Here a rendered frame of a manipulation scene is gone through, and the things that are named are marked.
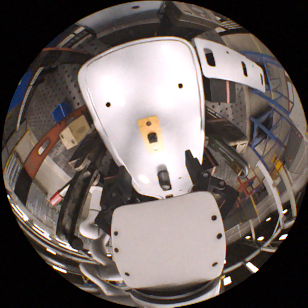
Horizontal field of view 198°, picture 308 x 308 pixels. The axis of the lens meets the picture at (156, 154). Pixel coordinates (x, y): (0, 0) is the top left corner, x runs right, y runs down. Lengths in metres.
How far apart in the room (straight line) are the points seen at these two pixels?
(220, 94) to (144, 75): 0.17
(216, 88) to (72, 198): 0.34
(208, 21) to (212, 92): 0.18
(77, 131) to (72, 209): 0.13
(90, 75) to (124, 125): 0.13
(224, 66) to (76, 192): 0.37
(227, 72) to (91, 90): 0.27
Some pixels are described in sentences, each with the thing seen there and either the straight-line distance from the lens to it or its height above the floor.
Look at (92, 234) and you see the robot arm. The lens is 0.77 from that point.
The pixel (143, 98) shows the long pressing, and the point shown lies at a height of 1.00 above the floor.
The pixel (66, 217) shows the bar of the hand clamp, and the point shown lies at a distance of 0.18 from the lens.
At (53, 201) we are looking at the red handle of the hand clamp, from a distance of 0.28.
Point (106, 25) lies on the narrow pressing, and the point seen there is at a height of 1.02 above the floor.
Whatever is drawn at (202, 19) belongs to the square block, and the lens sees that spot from 0.21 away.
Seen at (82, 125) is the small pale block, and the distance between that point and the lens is 0.19.
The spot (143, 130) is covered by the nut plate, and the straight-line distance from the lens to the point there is 0.20.
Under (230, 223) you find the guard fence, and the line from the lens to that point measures 8.10.
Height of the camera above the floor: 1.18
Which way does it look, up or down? 50 degrees down
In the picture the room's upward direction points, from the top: 171 degrees clockwise
